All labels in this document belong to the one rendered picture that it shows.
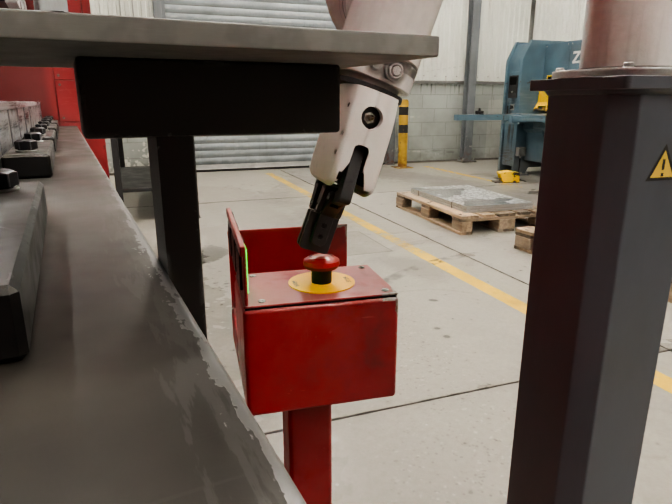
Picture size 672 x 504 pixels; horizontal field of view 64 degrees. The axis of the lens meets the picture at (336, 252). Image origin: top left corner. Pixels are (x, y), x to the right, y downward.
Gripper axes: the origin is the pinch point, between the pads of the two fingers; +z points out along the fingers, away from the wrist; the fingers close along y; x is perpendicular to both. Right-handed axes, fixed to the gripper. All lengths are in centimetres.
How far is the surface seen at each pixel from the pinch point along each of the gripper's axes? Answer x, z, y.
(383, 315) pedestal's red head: -8.1, 5.6, -5.3
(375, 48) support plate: 8.6, -13.5, -28.1
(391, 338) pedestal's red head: -9.9, 7.8, -5.3
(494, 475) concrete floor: -85, 58, 54
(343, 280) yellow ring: -4.5, 4.3, -0.3
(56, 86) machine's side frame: 65, 3, 189
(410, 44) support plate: 6.9, -14.4, -27.7
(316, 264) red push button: -0.6, 3.1, -1.6
